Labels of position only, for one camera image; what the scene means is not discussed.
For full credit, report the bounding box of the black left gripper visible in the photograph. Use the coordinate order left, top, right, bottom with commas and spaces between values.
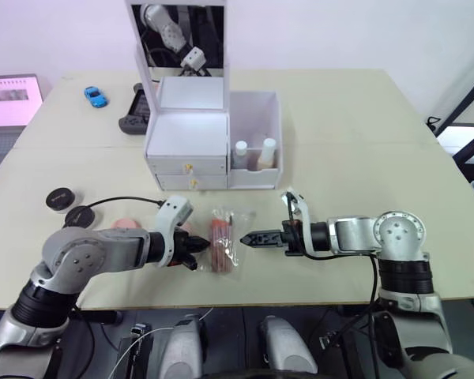
171, 231, 212, 272

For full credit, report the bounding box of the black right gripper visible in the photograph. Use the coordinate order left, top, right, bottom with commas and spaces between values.
239, 220, 303, 257

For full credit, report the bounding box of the bagged red makeup brush set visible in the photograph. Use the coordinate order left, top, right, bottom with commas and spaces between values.
199, 205, 258, 281

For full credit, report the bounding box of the white drawer with gold knob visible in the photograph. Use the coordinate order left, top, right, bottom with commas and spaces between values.
156, 174, 228, 192
147, 156, 228, 177

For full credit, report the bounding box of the pink round makeup sponge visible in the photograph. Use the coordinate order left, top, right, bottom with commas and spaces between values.
111, 218, 142, 230

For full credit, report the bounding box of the white mirrored makeup organizer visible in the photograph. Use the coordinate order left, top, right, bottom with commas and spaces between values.
126, 0, 280, 192

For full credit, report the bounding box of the black round makeup compact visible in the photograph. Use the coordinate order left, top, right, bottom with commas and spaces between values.
63, 205, 97, 230
46, 188, 83, 216

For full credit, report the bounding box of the beige bottle with white cap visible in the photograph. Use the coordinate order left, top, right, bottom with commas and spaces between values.
256, 137, 277, 172

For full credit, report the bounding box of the clear bottle with white cap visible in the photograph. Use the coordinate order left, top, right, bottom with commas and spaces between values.
232, 141, 249, 169

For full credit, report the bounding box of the silver rounded housing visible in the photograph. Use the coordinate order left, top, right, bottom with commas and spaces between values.
258, 314, 319, 379
159, 314, 207, 379

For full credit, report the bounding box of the black rectangular block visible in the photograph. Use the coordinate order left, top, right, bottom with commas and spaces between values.
118, 322, 153, 379

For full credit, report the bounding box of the grey handheld controller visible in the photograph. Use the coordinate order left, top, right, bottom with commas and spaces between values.
118, 82, 156, 137

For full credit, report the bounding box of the blue toy car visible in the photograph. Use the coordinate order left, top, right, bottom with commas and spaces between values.
83, 86, 110, 109

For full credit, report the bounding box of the laptop with pink screen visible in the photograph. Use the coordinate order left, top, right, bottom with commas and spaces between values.
0, 73, 45, 128

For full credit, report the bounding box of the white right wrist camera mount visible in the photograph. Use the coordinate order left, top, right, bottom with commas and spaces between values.
280, 190, 313, 254

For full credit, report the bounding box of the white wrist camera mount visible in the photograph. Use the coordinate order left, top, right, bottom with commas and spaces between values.
280, 190, 313, 254
154, 194, 194, 268

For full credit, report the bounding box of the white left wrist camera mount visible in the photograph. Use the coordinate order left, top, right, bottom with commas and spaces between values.
154, 194, 194, 268

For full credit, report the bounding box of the thin white wire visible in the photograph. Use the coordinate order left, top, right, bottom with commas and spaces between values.
118, 307, 215, 379

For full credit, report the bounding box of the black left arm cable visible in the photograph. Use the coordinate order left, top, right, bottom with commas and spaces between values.
80, 196, 166, 211

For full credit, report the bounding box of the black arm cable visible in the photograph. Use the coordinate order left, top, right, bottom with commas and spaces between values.
286, 193, 382, 345
80, 196, 166, 211

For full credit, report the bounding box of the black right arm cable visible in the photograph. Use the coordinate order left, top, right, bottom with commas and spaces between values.
286, 193, 382, 345

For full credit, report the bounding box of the black metal frame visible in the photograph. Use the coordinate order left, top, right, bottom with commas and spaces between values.
426, 58, 474, 167

